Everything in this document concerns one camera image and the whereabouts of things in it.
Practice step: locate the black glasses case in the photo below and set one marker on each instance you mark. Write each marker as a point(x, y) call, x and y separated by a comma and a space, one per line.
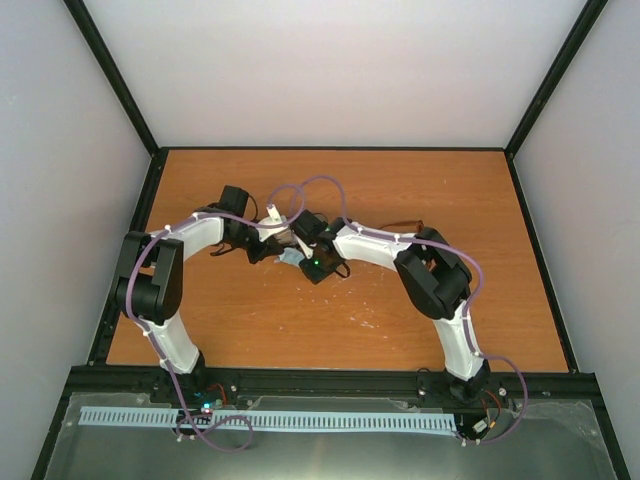
point(284, 237)

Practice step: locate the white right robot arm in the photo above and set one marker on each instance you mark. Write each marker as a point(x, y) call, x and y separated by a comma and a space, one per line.
point(435, 278)

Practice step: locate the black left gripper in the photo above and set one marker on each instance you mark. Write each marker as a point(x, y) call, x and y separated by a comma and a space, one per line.
point(265, 250)

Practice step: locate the brown sunglasses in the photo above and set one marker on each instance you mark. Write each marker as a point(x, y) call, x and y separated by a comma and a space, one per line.
point(407, 226)

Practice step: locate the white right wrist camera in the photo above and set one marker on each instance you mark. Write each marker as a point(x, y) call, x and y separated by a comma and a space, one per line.
point(305, 249)

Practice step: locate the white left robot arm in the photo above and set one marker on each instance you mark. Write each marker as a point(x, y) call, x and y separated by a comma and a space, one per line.
point(148, 282)

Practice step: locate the light blue cleaning cloth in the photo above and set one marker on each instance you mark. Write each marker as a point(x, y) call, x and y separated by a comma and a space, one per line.
point(290, 256)

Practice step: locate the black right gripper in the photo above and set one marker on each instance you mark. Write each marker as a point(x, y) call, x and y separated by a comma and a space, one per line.
point(316, 277)

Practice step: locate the black aluminium frame rail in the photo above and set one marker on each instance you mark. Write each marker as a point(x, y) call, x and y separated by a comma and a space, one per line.
point(418, 388)

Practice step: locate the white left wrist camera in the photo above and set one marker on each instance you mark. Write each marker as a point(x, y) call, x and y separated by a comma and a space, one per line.
point(273, 220)

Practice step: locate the light blue cable duct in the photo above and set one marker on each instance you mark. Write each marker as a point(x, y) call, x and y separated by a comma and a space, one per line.
point(273, 421)

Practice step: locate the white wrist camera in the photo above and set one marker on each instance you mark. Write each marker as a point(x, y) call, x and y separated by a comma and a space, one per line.
point(305, 249)
point(273, 220)

